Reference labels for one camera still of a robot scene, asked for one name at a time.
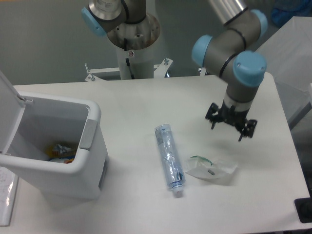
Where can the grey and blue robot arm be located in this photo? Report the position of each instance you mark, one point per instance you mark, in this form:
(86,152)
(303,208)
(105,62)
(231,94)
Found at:
(226,56)

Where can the trash inside the can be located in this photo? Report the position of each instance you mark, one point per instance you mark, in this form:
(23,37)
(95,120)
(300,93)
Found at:
(60,153)

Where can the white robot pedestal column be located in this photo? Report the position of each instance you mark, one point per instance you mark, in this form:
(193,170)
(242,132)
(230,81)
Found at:
(135,41)

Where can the white trash can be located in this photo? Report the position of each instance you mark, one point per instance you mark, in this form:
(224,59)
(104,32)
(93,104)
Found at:
(54,143)

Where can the black clamp at table edge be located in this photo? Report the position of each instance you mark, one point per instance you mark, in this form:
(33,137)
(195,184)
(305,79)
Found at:
(304,209)

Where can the crushed clear plastic bottle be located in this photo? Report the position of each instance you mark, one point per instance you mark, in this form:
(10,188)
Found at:
(170,160)

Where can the white metal base frame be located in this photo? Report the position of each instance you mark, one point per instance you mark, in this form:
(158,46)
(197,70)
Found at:
(127,71)

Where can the blue bag in background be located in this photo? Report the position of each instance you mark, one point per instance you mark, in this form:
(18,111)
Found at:
(284,10)

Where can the white plastic wrapper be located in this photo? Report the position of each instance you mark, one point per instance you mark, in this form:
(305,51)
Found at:
(217,171)

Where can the paper sheet in plastic sleeve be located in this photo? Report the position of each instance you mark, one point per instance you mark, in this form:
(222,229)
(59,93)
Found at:
(8,189)

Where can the white trash can lid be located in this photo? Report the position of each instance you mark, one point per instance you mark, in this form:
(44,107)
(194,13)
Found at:
(12,107)

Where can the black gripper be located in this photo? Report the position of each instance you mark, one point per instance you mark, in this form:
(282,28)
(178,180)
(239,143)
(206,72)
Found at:
(234,114)

